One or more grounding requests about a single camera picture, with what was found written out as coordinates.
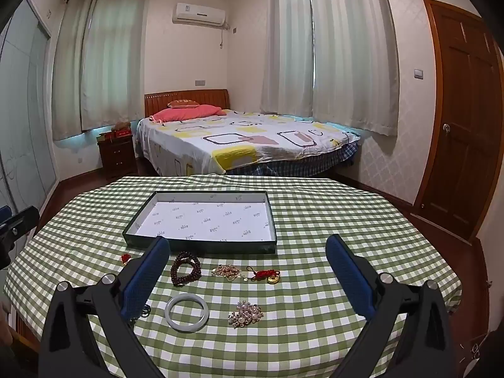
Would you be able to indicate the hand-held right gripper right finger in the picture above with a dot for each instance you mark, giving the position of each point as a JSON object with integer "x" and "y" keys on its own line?
{"x": 350, "y": 275}

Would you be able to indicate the small reddish brown cushion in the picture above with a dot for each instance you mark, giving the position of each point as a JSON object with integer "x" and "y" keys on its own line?
{"x": 182, "y": 104}

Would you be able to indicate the pink pillow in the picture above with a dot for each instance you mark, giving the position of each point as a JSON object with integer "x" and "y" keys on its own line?
{"x": 185, "y": 113}

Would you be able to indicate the dark wooden nightstand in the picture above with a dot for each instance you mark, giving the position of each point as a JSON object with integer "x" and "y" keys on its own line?
{"x": 118, "y": 157}

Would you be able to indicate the small red tassel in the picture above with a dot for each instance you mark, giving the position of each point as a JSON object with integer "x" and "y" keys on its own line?
{"x": 126, "y": 259}

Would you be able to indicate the white jade bangle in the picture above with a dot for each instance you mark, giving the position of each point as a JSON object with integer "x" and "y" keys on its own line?
{"x": 169, "y": 313}

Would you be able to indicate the red knot gold charm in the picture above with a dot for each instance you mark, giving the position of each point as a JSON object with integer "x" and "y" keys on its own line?
{"x": 264, "y": 274}

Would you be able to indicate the pearl and gold brooch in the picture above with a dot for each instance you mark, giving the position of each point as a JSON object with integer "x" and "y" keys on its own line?
{"x": 246, "y": 315}

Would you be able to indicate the dark green shallow box tray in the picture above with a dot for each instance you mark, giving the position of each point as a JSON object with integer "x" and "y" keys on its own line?
{"x": 204, "y": 216}

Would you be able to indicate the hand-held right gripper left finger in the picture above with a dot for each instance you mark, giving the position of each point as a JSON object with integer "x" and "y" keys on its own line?
{"x": 141, "y": 279}

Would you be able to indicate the narrow white curtain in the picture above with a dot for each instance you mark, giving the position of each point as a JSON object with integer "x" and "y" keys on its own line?
{"x": 285, "y": 47}
{"x": 69, "y": 67}

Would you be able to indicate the wide white curtain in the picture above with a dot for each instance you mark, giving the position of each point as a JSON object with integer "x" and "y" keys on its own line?
{"x": 354, "y": 55}
{"x": 114, "y": 59}

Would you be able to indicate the patterned white bedsheet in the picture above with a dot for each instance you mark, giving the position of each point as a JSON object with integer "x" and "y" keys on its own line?
{"x": 236, "y": 134}

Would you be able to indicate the wall light switch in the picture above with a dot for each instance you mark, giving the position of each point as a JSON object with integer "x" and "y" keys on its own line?
{"x": 418, "y": 73}

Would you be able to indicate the flat red and gold box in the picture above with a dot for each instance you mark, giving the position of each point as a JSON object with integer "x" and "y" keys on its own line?
{"x": 104, "y": 138}

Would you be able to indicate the brown plush toy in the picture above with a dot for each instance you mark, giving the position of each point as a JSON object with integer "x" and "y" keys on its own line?
{"x": 121, "y": 126}

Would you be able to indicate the small dark rings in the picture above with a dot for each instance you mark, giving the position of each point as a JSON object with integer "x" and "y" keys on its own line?
{"x": 146, "y": 311}

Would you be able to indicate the frosted glass wardrobe door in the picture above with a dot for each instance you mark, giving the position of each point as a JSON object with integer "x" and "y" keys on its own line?
{"x": 23, "y": 126}

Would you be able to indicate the white wall air conditioner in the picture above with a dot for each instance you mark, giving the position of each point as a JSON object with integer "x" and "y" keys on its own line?
{"x": 199, "y": 15}

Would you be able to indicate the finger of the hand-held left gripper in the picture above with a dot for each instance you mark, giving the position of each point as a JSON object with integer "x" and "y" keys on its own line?
{"x": 21, "y": 222}
{"x": 4, "y": 212}

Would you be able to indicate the blue plaid bed skirt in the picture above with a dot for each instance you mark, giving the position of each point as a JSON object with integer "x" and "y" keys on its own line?
{"x": 299, "y": 165}

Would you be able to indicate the person's left hand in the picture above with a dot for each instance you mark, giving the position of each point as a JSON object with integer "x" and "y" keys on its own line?
{"x": 4, "y": 323}

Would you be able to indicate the green checked tablecloth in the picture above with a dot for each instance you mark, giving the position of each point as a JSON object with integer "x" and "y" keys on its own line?
{"x": 315, "y": 224}

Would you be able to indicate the brown wooden door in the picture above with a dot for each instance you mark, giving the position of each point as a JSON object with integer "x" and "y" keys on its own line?
{"x": 456, "y": 126}

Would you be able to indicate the wooden bed headboard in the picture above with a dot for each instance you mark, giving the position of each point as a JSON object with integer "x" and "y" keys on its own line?
{"x": 157, "y": 102}

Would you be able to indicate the silver door knob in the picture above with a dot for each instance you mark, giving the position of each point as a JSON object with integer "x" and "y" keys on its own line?
{"x": 447, "y": 128}

